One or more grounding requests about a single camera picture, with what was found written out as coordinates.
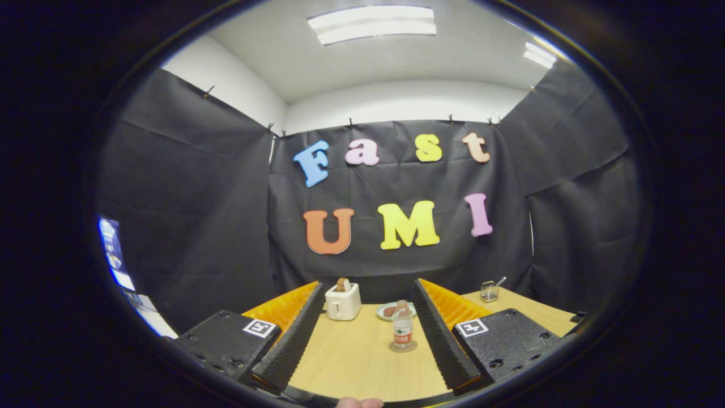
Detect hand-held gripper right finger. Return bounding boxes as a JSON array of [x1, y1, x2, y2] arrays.
[[412, 278, 562, 396]]

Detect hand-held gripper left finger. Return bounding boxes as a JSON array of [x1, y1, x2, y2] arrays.
[[170, 281, 325, 396]]

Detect clear plastic juice bottle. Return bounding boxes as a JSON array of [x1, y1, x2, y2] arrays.
[[392, 300, 414, 349]]

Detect wooden table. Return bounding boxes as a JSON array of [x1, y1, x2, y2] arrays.
[[286, 288, 578, 404]]

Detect white toaster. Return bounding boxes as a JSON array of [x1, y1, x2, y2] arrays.
[[325, 282, 362, 321]]

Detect pale green plate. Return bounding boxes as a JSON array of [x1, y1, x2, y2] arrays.
[[376, 301, 417, 322]]

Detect black backdrop cloth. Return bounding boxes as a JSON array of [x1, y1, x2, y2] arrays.
[[96, 57, 643, 335]]

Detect small ceiling light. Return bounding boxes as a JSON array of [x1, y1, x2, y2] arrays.
[[523, 41, 557, 70]]

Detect long ceiling light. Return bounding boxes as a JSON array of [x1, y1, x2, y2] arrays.
[[307, 5, 437, 46]]

